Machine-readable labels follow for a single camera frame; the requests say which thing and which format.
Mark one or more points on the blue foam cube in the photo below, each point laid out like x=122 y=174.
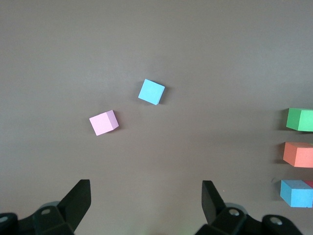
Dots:
x=297 y=194
x=151 y=91

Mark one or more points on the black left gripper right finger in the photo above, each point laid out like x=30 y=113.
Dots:
x=220 y=218

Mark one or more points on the red foam cube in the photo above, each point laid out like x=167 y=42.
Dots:
x=309 y=184

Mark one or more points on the pink foam cube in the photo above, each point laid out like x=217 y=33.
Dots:
x=102 y=123

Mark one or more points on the green foam cube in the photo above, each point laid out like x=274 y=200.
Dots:
x=300 y=120

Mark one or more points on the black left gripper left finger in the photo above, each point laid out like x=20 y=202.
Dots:
x=68 y=210

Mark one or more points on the orange foam cube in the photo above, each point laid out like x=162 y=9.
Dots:
x=299 y=154

